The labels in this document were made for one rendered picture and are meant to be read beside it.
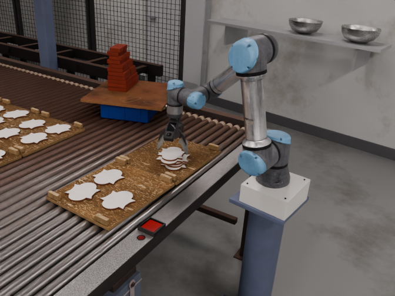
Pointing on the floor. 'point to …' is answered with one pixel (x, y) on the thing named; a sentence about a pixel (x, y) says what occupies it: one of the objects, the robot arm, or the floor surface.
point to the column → (260, 249)
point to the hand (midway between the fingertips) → (171, 153)
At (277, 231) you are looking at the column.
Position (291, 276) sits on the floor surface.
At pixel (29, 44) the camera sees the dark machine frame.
